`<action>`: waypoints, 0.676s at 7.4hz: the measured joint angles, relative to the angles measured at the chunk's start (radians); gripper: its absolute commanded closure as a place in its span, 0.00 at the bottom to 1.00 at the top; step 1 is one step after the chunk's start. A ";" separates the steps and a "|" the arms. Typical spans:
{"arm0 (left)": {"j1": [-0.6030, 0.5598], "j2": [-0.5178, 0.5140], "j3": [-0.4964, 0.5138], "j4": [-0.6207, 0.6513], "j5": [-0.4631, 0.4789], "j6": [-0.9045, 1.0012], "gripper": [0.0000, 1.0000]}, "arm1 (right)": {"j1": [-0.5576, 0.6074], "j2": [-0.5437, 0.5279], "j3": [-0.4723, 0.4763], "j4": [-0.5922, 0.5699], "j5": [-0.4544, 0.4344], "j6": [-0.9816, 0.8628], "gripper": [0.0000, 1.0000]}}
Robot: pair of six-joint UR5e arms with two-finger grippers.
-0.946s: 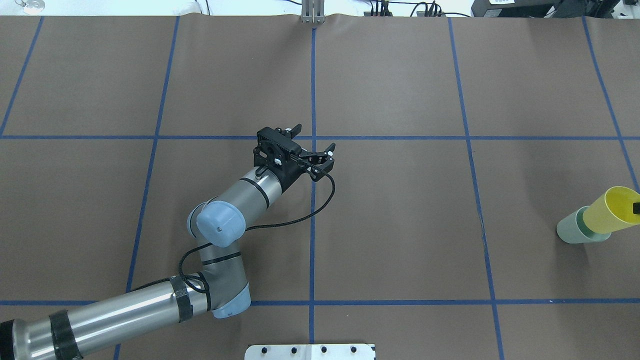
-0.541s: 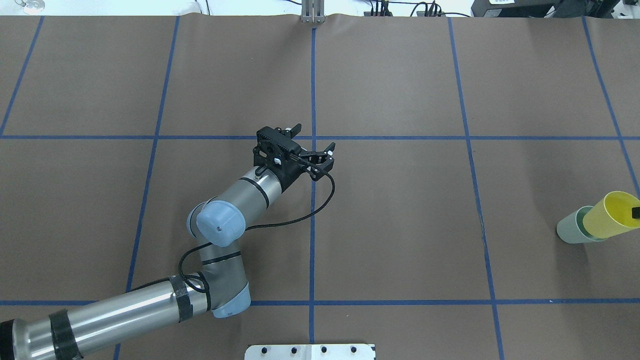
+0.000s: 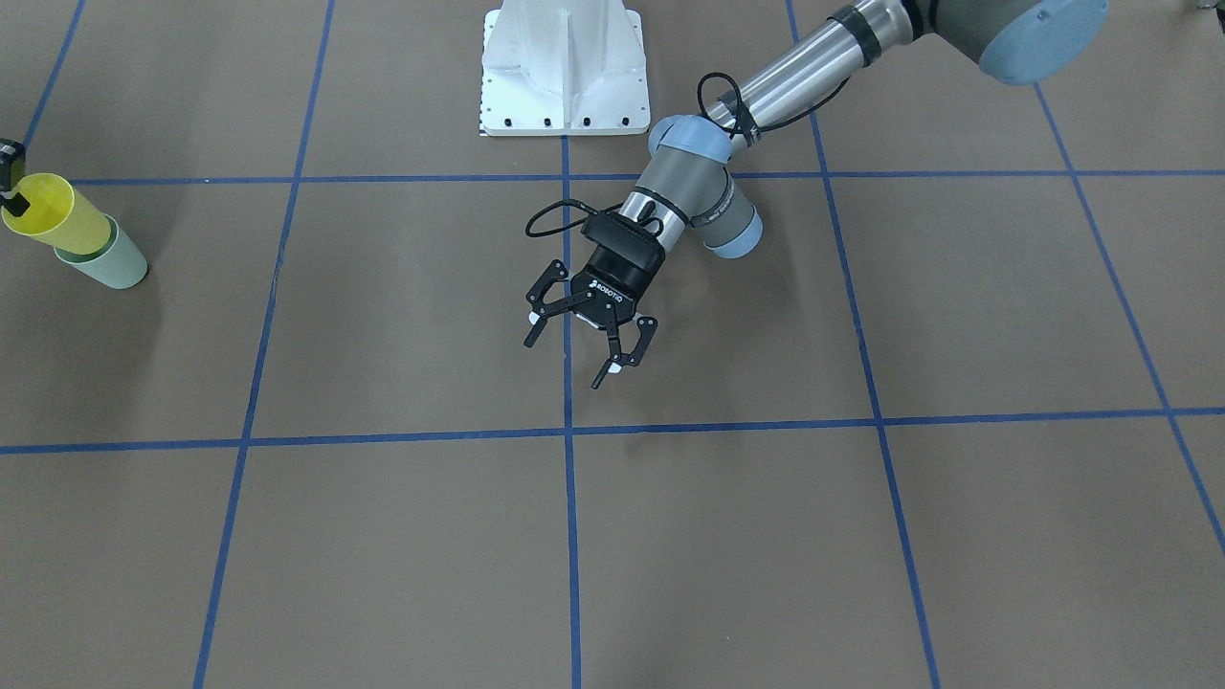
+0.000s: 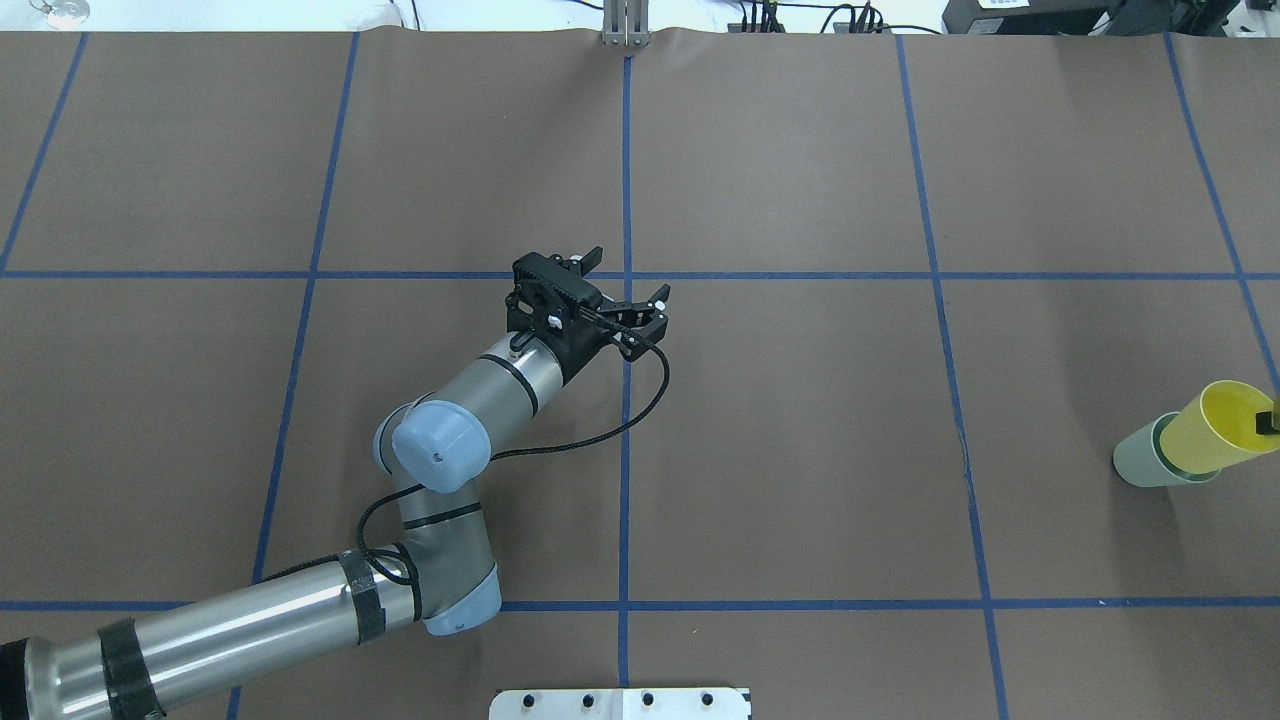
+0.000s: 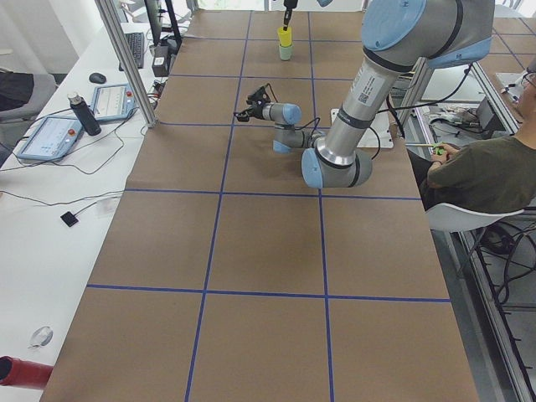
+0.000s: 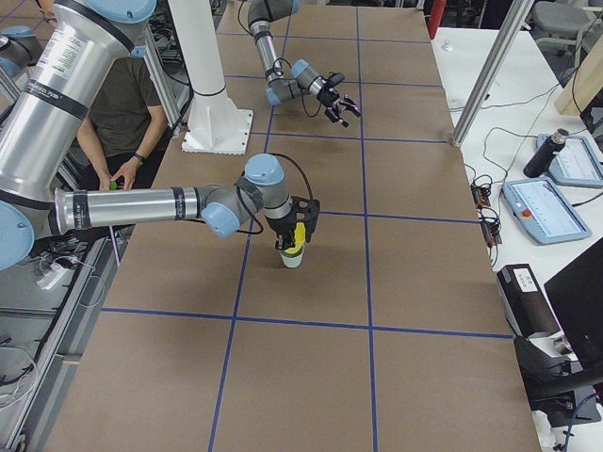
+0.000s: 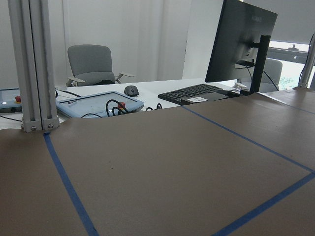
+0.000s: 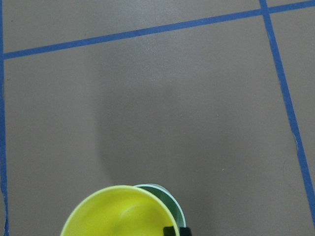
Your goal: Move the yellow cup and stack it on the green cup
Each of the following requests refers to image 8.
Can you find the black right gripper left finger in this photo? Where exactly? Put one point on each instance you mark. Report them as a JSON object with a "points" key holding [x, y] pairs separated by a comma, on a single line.
{"points": [[169, 231]]}

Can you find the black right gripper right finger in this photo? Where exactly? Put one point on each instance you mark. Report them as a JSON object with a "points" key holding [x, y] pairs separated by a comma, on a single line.
{"points": [[185, 231]]}

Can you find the yellow cup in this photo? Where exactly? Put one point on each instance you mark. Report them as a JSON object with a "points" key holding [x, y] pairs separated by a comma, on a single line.
{"points": [[120, 210]]}

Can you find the green cup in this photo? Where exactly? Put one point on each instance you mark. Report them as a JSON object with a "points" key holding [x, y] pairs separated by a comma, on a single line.
{"points": [[167, 198]]}

